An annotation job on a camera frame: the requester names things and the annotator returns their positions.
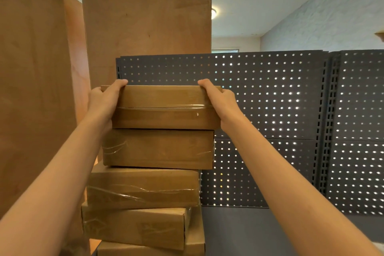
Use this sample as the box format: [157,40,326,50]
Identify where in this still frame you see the person's left forearm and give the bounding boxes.
[0,115,113,256]

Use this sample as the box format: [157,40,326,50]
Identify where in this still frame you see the person's right hand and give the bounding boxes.
[197,79,245,131]

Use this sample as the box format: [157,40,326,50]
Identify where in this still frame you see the taped brown cardboard box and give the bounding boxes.
[101,85,223,130]

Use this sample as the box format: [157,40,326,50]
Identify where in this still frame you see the grey metal pegboard panel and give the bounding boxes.
[319,49,384,216]
[116,51,331,208]

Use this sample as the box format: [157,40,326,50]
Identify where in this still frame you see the person's left hand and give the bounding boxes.
[87,79,129,138]

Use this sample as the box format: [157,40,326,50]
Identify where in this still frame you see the tall plywood cabinet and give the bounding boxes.
[81,0,212,163]
[0,0,91,256]

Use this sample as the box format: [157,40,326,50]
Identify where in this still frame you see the person's right forearm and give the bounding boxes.
[220,115,384,256]

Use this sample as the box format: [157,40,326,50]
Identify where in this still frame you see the grey metal shelf board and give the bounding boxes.
[200,206,384,256]

